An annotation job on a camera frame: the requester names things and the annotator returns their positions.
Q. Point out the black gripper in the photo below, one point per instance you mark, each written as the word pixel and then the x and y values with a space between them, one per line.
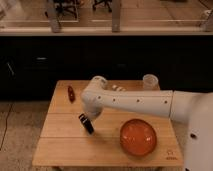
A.
pixel 86 123

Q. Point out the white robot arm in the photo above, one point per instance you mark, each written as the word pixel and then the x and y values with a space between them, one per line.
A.
pixel 193 108

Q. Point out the red upright eraser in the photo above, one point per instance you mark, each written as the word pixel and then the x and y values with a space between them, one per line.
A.
pixel 71 94

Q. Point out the wooden table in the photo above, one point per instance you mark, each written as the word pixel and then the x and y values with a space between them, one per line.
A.
pixel 64 141

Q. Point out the small white striped object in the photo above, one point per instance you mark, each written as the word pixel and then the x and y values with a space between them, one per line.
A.
pixel 118 88

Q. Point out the orange round bowl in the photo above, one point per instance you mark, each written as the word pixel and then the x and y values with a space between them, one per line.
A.
pixel 138 138

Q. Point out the black office chair left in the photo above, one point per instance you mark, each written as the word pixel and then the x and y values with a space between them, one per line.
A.
pixel 63 6

